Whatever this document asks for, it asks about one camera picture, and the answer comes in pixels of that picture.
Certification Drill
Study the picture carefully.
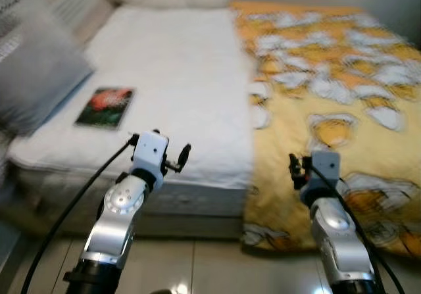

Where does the dark cover book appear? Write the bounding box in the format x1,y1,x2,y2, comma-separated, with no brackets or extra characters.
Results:
74,87,136,130

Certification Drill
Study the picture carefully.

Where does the grey Little Bear pillow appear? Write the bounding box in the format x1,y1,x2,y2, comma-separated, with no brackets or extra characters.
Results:
0,5,94,137

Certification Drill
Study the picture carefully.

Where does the yellow cartoon egg blanket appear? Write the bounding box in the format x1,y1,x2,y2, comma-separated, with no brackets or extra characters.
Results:
230,0,421,258

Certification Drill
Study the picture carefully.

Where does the grey mattress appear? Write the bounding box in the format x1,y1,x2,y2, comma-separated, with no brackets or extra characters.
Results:
7,166,254,219

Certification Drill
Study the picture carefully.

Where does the beige bed base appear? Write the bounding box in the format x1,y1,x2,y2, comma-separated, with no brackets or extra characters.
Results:
0,202,247,241

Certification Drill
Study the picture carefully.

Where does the white quilted mattress pad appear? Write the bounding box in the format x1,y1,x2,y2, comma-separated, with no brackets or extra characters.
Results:
8,5,260,191

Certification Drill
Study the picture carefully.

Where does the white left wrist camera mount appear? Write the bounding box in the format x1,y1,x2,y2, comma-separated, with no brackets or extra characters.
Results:
132,131,170,176

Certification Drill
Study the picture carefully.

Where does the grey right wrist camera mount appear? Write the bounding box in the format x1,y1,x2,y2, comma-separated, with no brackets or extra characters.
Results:
308,151,341,191

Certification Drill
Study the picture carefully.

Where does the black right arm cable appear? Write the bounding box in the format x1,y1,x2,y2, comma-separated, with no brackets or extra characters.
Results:
309,166,409,294

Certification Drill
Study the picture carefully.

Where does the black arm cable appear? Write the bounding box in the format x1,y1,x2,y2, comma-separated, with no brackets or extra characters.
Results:
21,136,137,294
309,166,409,294

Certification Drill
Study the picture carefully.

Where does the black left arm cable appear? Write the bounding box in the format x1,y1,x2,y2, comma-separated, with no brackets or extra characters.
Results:
21,136,137,294

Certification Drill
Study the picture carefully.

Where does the beige padded bed frame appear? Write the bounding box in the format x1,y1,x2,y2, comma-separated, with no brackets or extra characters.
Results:
72,5,120,51

